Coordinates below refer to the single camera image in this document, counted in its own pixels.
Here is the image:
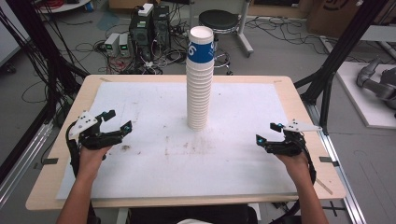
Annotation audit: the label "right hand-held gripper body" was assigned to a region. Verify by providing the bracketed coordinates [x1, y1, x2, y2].
[264, 119, 323, 157]

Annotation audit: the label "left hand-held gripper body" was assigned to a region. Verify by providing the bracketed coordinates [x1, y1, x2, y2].
[67, 110, 125, 150]

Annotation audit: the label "stack of white paper cups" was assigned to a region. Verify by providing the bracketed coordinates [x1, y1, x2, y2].
[185, 25, 216, 132]

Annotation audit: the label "person's right hand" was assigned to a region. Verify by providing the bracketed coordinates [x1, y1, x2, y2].
[275, 151, 311, 185]

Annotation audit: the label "person's left hand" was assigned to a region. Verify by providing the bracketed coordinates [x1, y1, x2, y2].
[77, 145, 112, 182]

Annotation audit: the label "black tape strip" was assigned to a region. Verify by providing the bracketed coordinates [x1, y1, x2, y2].
[33, 157, 60, 171]
[318, 156, 340, 168]

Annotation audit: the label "wooden table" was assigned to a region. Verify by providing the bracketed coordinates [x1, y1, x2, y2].
[25, 74, 347, 212]

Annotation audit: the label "white table mat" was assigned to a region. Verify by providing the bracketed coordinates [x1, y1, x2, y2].
[55, 81, 299, 201]

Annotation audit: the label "grey power supply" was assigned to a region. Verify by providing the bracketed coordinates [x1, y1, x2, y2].
[118, 33, 131, 58]
[104, 32, 121, 58]

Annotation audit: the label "white platform board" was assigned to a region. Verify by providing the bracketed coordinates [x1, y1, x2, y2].
[335, 61, 396, 131]

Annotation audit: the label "black computer tower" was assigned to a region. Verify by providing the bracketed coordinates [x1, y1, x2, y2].
[128, 4, 171, 63]

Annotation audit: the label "person's dark clothing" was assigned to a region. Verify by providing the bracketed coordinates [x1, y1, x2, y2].
[128, 204, 260, 224]

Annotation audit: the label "white desk leg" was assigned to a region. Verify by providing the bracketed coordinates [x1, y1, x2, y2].
[236, 0, 255, 59]

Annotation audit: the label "white box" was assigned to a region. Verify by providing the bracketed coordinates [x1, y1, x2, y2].
[137, 3, 155, 18]

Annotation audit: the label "round white table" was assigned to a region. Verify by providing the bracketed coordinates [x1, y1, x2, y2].
[33, 0, 92, 15]

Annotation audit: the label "black round stool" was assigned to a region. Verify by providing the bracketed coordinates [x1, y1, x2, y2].
[198, 8, 241, 77]

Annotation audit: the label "cardboard box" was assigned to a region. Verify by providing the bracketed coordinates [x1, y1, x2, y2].
[305, 0, 376, 39]

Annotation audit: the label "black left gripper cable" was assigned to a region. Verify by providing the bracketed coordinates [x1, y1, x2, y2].
[64, 120, 81, 179]

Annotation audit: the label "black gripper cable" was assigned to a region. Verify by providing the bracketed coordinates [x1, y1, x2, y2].
[297, 136, 318, 186]
[64, 120, 81, 179]

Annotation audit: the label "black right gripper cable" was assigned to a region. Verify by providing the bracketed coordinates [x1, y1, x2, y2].
[297, 136, 318, 186]

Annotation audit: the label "aluminium rail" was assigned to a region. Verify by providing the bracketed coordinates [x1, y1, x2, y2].
[304, 102, 368, 224]
[0, 119, 54, 208]

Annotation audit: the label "black floor cables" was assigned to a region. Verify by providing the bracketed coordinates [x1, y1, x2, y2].
[244, 16, 328, 56]

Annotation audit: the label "black metal frame post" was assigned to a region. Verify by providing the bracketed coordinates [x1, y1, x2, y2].
[0, 0, 90, 185]
[293, 0, 390, 135]

